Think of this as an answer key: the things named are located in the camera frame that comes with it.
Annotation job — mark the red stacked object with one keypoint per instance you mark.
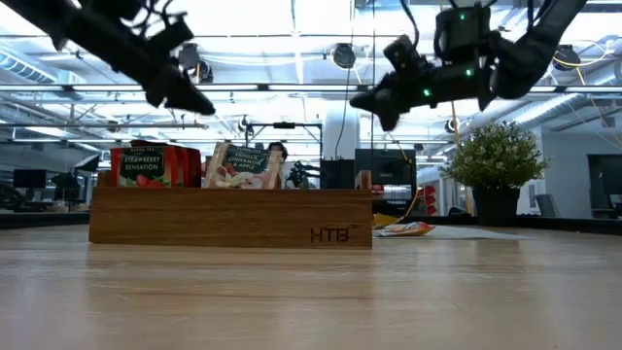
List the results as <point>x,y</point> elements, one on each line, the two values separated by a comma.
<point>430,200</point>

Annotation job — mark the black metal frame stand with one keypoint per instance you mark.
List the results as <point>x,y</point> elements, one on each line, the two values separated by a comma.
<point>291,125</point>

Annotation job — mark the black equipment box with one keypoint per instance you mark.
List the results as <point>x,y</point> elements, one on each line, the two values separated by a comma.
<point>335,172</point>

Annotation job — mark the red strawberry tea packet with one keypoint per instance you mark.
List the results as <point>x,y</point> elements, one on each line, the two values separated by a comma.
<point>143,167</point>
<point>195,169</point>
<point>182,167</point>

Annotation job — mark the person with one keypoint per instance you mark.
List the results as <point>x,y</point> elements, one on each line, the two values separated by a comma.
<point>278,150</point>

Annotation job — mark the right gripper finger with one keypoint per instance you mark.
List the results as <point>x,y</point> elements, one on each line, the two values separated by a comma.
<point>391,120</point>
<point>374,101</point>

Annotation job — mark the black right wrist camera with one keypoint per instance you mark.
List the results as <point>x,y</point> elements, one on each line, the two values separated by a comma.
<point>403,51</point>

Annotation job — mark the wooden tea organizer box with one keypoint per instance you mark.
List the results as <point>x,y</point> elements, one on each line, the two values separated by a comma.
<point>228,219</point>

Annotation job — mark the orange tea packet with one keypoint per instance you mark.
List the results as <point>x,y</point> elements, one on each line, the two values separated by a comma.
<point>386,221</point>
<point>408,229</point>

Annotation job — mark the dark wall screen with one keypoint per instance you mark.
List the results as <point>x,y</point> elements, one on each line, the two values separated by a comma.
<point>605,185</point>

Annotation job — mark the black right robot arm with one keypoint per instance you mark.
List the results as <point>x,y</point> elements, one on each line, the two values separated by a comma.
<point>529,53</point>

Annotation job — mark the black monitor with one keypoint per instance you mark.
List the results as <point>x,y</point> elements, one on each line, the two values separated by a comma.
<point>30,179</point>

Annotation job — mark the potted green plant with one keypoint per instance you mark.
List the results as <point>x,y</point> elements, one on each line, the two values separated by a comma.
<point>495,160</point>

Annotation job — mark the beige vanilla tea packet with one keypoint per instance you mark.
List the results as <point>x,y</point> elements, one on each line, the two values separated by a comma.
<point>243,167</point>

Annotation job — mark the black computer case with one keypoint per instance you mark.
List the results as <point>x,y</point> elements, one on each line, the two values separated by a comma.
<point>386,170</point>

